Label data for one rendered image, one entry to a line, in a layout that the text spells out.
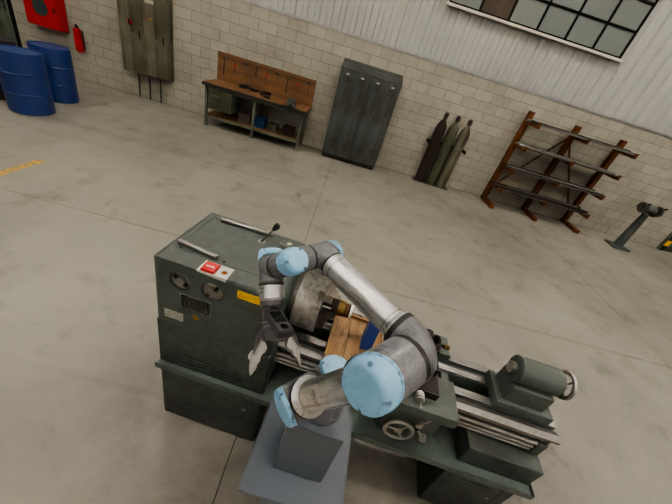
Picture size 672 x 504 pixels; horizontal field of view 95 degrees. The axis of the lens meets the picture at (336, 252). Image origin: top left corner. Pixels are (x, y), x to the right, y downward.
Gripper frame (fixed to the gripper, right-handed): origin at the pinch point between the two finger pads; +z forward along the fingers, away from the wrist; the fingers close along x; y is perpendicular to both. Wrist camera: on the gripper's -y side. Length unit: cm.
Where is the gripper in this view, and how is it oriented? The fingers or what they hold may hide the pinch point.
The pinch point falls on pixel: (277, 371)
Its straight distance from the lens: 94.3
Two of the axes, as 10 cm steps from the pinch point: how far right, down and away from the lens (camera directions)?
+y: -5.8, 1.7, 7.9
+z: 0.7, 9.8, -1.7
